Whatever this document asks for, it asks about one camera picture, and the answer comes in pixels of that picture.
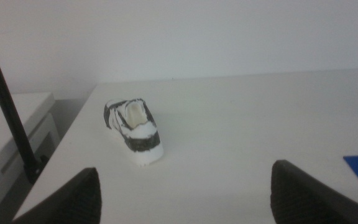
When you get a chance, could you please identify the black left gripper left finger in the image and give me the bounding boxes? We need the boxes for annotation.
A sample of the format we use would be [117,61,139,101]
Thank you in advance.
[12,167,103,224]

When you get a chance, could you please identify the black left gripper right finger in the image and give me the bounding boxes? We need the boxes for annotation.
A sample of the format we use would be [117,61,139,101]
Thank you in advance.
[270,159,358,224]

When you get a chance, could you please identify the white and black toy shoe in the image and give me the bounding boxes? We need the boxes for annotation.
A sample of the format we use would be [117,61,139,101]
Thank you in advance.
[103,98,165,167]

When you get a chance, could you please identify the black stand pole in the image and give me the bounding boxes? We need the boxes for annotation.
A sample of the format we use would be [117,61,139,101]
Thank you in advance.
[0,16,50,184]

